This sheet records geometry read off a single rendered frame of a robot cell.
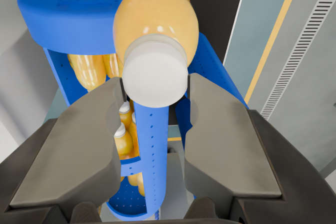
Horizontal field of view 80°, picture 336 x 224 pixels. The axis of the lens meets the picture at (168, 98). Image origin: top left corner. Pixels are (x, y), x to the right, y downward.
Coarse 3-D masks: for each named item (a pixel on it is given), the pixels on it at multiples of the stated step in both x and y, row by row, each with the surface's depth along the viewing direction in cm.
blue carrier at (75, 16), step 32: (32, 0) 33; (64, 0) 33; (96, 0) 34; (32, 32) 34; (64, 32) 31; (96, 32) 31; (64, 64) 53; (64, 96) 54; (128, 96) 76; (160, 128) 56; (128, 160) 57; (160, 160) 66; (128, 192) 95; (160, 192) 82
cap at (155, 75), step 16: (144, 48) 11; (160, 48) 11; (128, 64) 11; (144, 64) 11; (160, 64) 11; (176, 64) 11; (128, 80) 11; (144, 80) 11; (160, 80) 12; (176, 80) 12; (144, 96) 12; (160, 96) 12; (176, 96) 12
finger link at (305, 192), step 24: (264, 120) 8; (264, 144) 7; (288, 144) 7; (288, 168) 6; (312, 168) 6; (288, 192) 5; (312, 192) 5; (240, 216) 5; (264, 216) 5; (288, 216) 5; (312, 216) 5
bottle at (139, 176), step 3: (138, 174) 80; (141, 174) 79; (138, 177) 80; (141, 177) 80; (138, 180) 81; (141, 180) 80; (138, 183) 84; (141, 183) 82; (138, 186) 86; (141, 186) 84; (138, 189) 89; (141, 189) 86; (141, 192) 88; (144, 195) 89
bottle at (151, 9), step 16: (128, 0) 14; (144, 0) 14; (160, 0) 14; (176, 0) 14; (128, 16) 13; (144, 16) 13; (160, 16) 13; (176, 16) 13; (192, 16) 15; (112, 32) 16; (128, 32) 13; (144, 32) 13; (160, 32) 13; (176, 32) 13; (192, 32) 14; (128, 48) 12; (176, 48) 12; (192, 48) 14
